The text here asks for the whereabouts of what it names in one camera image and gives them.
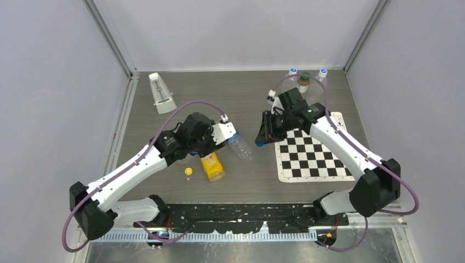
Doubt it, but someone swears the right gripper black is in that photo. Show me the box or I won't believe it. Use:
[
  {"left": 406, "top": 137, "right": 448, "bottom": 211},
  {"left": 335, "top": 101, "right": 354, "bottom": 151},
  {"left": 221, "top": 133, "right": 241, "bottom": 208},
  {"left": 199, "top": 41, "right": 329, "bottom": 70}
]
[{"left": 256, "top": 111, "right": 294, "bottom": 145}]

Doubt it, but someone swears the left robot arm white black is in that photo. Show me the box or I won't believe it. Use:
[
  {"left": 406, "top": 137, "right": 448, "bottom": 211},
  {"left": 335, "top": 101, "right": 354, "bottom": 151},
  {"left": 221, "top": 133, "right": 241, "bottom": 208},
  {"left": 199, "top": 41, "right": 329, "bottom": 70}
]
[{"left": 69, "top": 112, "right": 236, "bottom": 241}]

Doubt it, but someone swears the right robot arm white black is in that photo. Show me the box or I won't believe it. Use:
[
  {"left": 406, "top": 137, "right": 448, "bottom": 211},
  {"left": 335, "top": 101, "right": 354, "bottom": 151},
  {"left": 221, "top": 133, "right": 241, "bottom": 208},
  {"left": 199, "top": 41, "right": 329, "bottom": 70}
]
[{"left": 255, "top": 88, "right": 401, "bottom": 225}]

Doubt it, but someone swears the clear bottle blue label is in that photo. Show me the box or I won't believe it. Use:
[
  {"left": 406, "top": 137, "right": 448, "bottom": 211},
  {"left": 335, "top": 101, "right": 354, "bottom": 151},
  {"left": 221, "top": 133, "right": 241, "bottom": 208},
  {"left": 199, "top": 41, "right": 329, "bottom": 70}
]
[{"left": 227, "top": 133, "right": 252, "bottom": 161}]

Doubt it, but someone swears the yellow juice bottle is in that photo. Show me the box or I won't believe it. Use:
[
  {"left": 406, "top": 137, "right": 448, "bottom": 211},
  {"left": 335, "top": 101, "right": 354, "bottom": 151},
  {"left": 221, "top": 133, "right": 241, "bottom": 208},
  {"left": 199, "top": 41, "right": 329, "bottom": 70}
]
[{"left": 201, "top": 152, "right": 226, "bottom": 182}]

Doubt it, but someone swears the yellow bottle cap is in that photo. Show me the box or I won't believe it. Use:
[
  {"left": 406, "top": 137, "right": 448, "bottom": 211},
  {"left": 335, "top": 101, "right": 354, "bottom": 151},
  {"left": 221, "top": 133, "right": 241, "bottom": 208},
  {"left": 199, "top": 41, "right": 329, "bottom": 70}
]
[{"left": 184, "top": 167, "right": 193, "bottom": 176}]

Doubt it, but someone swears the left standing clear bottle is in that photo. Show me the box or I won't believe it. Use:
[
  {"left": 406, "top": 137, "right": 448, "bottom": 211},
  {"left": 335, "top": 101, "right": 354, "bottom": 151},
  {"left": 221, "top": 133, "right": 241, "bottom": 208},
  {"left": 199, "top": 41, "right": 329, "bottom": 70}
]
[{"left": 280, "top": 68, "right": 300, "bottom": 93}]

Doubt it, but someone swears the standing clear bottle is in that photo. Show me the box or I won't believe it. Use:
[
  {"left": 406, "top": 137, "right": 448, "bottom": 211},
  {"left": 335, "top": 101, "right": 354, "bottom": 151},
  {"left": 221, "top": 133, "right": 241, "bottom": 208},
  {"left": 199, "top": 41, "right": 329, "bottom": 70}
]
[
  {"left": 305, "top": 68, "right": 327, "bottom": 105},
  {"left": 280, "top": 68, "right": 300, "bottom": 93}
]

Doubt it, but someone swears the right standing clear bottle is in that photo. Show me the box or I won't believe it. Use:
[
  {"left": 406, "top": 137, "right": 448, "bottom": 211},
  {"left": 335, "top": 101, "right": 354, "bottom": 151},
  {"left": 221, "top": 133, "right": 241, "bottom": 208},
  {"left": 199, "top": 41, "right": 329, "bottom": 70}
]
[{"left": 305, "top": 68, "right": 327, "bottom": 105}]

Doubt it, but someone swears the green cap brown bottle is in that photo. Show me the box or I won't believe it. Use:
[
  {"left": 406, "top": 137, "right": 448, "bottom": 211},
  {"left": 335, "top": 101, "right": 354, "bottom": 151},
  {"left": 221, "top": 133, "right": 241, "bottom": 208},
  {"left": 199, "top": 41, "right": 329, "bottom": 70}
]
[{"left": 298, "top": 71, "right": 310, "bottom": 95}]

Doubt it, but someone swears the checkerboard calibration mat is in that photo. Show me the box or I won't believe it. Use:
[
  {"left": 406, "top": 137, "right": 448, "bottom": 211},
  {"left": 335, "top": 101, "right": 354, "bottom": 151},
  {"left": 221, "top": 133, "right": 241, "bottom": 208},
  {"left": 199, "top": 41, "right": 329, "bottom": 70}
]
[{"left": 274, "top": 129, "right": 354, "bottom": 183}]

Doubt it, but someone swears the white metronome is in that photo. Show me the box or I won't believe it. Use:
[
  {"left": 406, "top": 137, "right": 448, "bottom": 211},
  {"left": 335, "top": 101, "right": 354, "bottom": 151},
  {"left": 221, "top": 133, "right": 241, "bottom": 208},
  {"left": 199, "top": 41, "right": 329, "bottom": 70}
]
[{"left": 149, "top": 72, "right": 177, "bottom": 114}]

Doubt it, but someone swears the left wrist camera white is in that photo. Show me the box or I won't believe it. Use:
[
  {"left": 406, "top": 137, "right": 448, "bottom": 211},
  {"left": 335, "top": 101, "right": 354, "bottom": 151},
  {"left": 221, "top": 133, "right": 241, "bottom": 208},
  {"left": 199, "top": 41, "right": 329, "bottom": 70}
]
[{"left": 211, "top": 115, "right": 237, "bottom": 145}]

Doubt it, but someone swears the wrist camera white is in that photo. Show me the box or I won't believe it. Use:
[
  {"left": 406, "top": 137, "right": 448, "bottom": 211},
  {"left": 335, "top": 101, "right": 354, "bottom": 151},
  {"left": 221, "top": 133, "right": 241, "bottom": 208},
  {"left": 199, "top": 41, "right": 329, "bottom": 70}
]
[
  {"left": 211, "top": 115, "right": 237, "bottom": 145},
  {"left": 266, "top": 90, "right": 283, "bottom": 115}
]

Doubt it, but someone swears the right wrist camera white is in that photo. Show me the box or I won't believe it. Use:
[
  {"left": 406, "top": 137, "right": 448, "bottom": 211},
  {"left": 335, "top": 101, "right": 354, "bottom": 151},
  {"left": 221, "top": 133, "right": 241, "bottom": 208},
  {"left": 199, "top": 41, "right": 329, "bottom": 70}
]
[{"left": 266, "top": 90, "right": 283, "bottom": 115}]

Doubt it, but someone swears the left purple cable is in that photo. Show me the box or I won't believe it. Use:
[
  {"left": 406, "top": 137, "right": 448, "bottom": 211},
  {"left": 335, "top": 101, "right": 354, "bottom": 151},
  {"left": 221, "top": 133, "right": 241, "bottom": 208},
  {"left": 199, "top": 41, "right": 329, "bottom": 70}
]
[{"left": 61, "top": 100, "right": 229, "bottom": 253}]

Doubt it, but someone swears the purple cable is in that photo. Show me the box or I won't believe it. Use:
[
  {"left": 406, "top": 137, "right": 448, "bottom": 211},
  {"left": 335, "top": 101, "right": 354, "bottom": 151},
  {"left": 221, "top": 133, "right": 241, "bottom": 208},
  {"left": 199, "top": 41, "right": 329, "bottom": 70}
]
[
  {"left": 61, "top": 100, "right": 229, "bottom": 253},
  {"left": 272, "top": 74, "right": 420, "bottom": 253}
]

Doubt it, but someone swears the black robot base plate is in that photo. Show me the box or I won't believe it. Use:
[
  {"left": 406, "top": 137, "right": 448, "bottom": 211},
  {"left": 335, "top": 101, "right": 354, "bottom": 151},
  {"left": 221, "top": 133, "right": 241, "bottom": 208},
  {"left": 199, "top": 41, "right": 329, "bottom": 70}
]
[{"left": 133, "top": 203, "right": 349, "bottom": 244}]

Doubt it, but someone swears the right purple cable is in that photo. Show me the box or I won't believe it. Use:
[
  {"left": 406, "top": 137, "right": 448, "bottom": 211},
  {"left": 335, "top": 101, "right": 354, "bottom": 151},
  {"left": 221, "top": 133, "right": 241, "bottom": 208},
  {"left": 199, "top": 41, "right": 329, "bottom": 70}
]
[{"left": 272, "top": 74, "right": 420, "bottom": 253}]

